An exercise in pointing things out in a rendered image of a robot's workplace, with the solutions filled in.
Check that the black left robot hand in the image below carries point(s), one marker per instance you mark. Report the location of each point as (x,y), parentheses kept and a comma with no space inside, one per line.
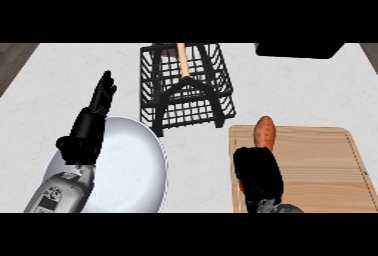
(87,133)

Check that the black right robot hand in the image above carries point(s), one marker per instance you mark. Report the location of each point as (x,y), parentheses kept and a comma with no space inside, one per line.
(259,173)

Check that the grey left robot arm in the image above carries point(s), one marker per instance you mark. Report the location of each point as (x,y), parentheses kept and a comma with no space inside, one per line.
(61,195)

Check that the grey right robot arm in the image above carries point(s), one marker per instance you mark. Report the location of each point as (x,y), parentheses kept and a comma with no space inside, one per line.
(278,207)

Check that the pale wooden cutting board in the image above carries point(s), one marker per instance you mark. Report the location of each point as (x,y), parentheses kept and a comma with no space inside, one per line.
(315,173)

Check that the orange sweet potato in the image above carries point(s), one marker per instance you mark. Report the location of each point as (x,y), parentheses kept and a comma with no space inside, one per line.
(265,133)

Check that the white round plate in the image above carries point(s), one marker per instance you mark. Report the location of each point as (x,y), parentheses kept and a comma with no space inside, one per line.
(127,166)

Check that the black appliance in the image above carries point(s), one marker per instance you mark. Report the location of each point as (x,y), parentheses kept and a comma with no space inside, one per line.
(297,50)

